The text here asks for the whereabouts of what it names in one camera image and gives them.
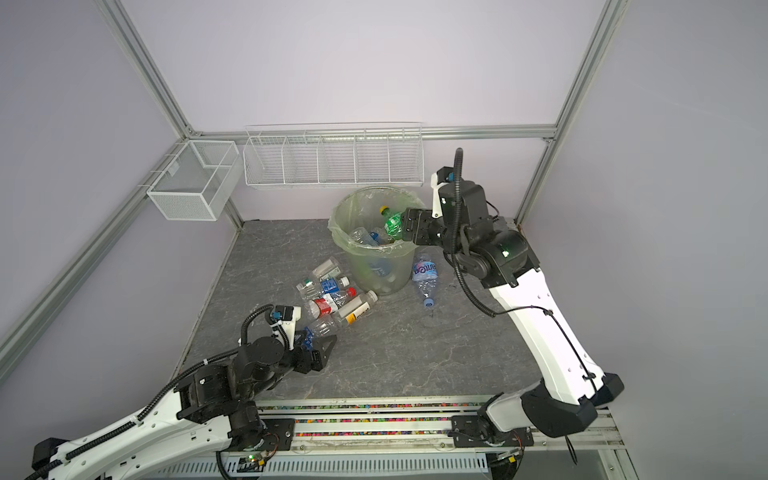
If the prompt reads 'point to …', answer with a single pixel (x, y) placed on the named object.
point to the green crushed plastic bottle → (392, 223)
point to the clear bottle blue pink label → (425, 273)
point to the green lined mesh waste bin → (368, 223)
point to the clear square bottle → (327, 270)
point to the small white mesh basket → (192, 185)
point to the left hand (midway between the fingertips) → (321, 341)
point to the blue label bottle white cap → (376, 236)
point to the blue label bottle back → (330, 285)
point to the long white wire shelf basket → (334, 155)
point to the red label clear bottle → (326, 304)
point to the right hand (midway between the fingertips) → (418, 218)
